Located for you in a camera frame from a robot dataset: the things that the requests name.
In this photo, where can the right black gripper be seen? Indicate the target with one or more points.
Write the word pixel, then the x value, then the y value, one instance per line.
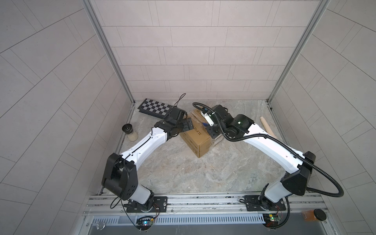
pixel 208 129

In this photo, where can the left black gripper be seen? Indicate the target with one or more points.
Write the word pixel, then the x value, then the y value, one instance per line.
pixel 185 128

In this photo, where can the brown cardboard express box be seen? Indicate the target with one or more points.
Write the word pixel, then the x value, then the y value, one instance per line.
pixel 198 139

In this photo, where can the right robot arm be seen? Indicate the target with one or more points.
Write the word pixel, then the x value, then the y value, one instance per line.
pixel 297 174

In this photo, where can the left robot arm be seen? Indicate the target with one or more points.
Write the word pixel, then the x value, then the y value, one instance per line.
pixel 120 175

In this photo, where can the black white chessboard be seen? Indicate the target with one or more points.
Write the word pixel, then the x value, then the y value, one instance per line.
pixel 154 108

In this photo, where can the glass jar black lid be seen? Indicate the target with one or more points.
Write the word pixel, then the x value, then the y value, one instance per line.
pixel 130 133

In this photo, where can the wooden rolling pin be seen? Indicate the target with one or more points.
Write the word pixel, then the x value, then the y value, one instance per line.
pixel 267 127

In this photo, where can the left green circuit board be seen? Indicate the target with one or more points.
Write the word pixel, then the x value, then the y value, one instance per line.
pixel 144 223

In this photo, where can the green circuit board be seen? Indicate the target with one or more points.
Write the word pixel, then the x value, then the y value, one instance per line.
pixel 144 223
pixel 271 220

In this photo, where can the right green circuit board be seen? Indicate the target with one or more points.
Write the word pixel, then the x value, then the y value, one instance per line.
pixel 271 220

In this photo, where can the brown jar black lid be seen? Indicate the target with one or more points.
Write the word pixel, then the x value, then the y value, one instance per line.
pixel 314 215

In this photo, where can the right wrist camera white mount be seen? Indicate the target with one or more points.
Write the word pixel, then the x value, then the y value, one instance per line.
pixel 208 116

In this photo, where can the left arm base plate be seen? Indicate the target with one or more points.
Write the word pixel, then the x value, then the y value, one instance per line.
pixel 156 204

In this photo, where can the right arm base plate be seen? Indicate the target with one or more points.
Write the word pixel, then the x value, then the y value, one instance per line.
pixel 254 203

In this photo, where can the aluminium front rail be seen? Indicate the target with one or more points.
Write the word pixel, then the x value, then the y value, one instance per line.
pixel 201 209

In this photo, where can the metal ring hook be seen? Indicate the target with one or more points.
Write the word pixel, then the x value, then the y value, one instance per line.
pixel 100 225

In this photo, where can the left corner aluminium post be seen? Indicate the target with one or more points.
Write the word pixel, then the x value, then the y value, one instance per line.
pixel 104 42

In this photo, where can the corner aluminium post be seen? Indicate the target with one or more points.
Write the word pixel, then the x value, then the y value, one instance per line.
pixel 317 15
pixel 104 42

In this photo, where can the right corner aluminium post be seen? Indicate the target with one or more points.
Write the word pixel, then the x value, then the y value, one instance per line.
pixel 317 15

